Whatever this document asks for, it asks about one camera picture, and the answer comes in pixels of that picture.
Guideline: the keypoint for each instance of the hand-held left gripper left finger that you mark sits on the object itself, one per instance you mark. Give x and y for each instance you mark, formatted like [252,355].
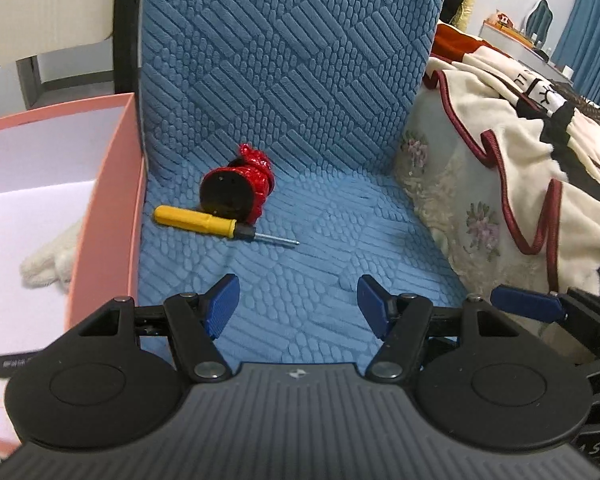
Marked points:
[221,305]

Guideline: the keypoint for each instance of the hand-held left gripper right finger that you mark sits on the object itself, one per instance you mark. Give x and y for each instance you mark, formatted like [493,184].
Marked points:
[375,305]

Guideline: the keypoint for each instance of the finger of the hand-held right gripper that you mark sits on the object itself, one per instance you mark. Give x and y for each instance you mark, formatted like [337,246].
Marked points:
[525,304]

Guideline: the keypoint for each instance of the red and black round toy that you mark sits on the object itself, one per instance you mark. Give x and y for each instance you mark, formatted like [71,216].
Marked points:
[230,192]

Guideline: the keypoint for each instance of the pink cardboard box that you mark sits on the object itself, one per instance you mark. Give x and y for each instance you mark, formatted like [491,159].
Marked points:
[110,185]

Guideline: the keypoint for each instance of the white fluffy hair claw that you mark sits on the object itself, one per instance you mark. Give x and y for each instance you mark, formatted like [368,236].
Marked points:
[55,260]

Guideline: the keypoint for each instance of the black rectangular stick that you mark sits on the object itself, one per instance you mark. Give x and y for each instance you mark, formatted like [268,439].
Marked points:
[15,362]

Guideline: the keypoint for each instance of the floral bed sheet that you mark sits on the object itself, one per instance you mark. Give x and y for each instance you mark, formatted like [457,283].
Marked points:
[460,195]

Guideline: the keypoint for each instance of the printed cream red blanket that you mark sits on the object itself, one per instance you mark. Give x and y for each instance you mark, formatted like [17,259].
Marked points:
[535,110]

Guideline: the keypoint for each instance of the blue quilted chair cushion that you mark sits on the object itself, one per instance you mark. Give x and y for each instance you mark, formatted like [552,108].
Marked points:
[290,60]

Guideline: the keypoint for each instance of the white dresser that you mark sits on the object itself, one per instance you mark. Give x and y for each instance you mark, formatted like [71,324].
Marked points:
[520,40]

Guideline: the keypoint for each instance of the teal chair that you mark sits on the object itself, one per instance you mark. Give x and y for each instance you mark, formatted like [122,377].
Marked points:
[537,20]

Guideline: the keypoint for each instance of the orange box with toy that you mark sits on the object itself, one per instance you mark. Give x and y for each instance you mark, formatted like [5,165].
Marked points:
[502,20]

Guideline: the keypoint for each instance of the blue curtain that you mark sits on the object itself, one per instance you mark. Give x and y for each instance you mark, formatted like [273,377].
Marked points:
[590,25]

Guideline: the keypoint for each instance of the black frame beige chair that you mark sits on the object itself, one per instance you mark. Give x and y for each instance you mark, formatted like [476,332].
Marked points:
[40,0]

